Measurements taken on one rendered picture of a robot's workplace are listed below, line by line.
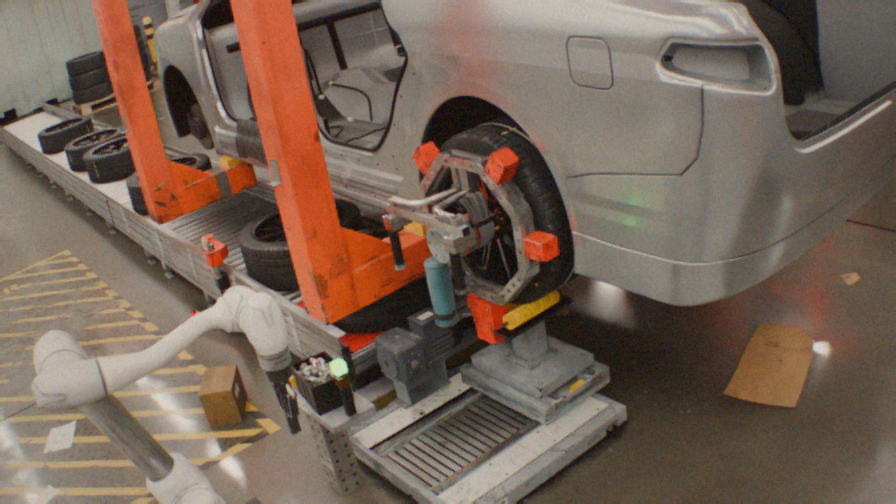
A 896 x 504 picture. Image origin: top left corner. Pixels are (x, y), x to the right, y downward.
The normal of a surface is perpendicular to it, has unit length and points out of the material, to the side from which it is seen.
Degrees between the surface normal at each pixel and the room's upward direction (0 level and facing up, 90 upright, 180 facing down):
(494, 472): 0
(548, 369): 0
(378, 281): 90
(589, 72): 90
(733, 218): 98
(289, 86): 90
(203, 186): 90
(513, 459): 0
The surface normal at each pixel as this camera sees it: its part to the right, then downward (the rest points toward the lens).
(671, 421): -0.16, -0.90
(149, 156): 0.62, 0.22
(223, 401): 0.11, 0.40
